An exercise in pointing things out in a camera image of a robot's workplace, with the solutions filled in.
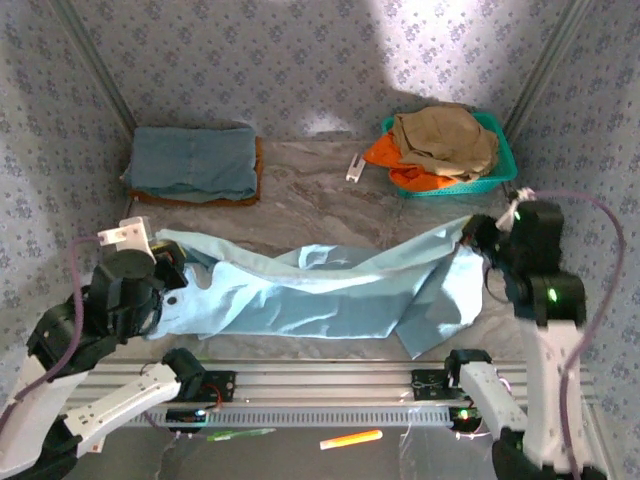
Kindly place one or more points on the light blue trousers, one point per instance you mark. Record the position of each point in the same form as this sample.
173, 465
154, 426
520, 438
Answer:
325, 300

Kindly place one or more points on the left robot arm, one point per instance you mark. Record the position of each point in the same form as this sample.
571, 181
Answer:
125, 400

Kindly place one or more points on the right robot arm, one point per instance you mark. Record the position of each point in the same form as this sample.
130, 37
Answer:
545, 390

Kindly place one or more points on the crumpled khaki trousers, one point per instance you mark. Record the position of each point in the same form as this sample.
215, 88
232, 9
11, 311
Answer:
440, 140

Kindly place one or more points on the folded denim blue trousers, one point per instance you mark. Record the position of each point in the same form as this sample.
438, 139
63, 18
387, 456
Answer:
195, 160

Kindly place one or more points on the crumpled orange trousers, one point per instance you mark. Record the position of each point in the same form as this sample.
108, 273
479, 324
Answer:
385, 152

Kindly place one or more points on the teal plastic basket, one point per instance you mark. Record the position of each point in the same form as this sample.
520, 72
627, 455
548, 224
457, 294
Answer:
507, 160

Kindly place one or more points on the black controller box with LED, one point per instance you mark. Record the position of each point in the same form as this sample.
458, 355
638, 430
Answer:
182, 416
462, 417

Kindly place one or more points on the white plastic clip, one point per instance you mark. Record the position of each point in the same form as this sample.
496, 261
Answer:
354, 171

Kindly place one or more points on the green pen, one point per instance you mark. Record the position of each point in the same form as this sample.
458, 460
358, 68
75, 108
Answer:
240, 434

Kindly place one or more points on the orange marker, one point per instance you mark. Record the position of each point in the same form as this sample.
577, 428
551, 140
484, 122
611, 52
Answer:
350, 440

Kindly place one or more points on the aluminium corner post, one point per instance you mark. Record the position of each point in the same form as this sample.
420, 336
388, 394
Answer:
550, 65
100, 70

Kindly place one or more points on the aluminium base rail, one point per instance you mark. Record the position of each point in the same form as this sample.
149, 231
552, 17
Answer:
325, 385

